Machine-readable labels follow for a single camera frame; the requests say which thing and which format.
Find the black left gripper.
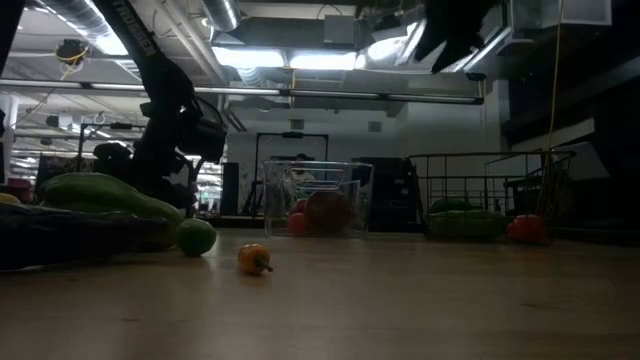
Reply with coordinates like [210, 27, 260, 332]
[130, 144, 201, 206]

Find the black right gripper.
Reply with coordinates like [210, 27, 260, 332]
[413, 0, 501, 75]

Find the green cucumber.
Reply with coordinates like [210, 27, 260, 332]
[427, 209, 507, 240]
[37, 171, 185, 229]

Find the green lime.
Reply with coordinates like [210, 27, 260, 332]
[175, 217, 218, 259]

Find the long purple eggplant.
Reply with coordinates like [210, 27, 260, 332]
[0, 202, 176, 272]

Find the small orange pepper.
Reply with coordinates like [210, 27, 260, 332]
[236, 243, 275, 276]

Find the small red tomato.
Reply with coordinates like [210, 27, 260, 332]
[286, 212, 309, 236]

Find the green bell pepper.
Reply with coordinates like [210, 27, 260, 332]
[430, 198, 474, 214]

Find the dark red apple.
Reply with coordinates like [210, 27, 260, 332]
[305, 191, 353, 234]

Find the orange carrot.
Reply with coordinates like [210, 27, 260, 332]
[506, 213, 549, 245]

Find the black column speaker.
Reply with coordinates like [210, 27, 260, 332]
[221, 162, 240, 217]

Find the grey ceiling box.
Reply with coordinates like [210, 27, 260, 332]
[323, 14, 356, 46]

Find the rectangular ceiling light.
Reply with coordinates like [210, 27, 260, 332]
[288, 52, 357, 71]
[214, 47, 286, 69]

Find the clear plastic bin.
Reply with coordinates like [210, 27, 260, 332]
[261, 158, 375, 239]

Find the black gantry frame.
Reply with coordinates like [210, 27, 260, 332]
[77, 122, 151, 171]
[253, 131, 330, 216]

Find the yellow hanging cable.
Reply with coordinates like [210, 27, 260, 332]
[547, 0, 564, 151]

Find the metal wire basket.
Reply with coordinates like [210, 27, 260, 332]
[407, 149, 577, 245]

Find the long ceiling light rail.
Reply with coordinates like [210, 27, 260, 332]
[0, 78, 485, 106]

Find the silver ventilation duct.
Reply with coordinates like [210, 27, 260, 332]
[199, 0, 242, 32]

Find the black aluminium table frame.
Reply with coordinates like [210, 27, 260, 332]
[207, 213, 640, 247]

